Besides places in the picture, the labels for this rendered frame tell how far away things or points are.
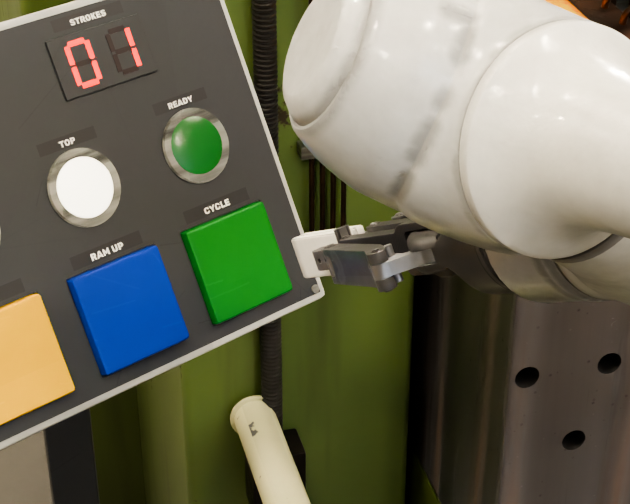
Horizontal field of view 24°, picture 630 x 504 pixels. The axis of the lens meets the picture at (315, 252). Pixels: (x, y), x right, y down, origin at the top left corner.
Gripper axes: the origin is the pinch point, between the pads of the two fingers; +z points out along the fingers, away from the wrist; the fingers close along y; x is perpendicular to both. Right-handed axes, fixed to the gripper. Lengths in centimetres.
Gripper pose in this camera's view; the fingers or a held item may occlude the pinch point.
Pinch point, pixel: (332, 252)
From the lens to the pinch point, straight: 101.4
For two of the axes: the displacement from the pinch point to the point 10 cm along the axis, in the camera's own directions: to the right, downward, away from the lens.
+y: 7.6, -3.5, 5.5
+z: -5.6, 0.7, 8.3
